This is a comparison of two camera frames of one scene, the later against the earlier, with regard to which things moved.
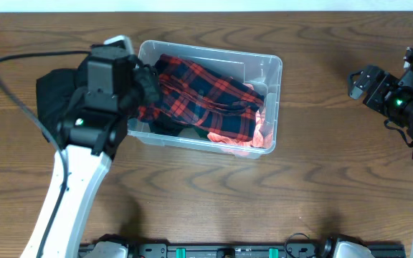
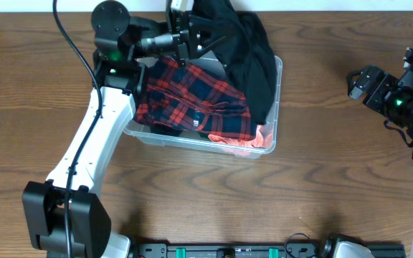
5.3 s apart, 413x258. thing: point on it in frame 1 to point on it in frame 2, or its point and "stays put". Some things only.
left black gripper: x=146 y=84 to x=183 y=41
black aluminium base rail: x=239 y=251 stays put
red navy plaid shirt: x=193 y=94 stays put
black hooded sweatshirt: x=54 y=90 to x=246 y=52
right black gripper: x=380 y=102 stays put
